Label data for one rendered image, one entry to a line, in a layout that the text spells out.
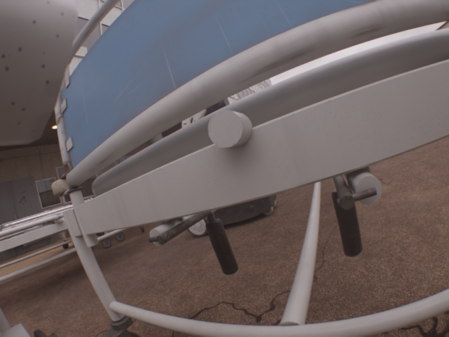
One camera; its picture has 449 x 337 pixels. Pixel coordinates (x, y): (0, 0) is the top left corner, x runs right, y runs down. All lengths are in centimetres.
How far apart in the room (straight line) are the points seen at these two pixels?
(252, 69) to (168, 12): 16
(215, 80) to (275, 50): 6
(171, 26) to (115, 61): 11
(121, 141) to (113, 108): 7
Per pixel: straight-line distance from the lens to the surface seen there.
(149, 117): 24
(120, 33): 37
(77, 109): 45
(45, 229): 159
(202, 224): 162
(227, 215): 156
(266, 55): 19
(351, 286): 67
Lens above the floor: 43
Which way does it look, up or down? level
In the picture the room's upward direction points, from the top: 19 degrees counter-clockwise
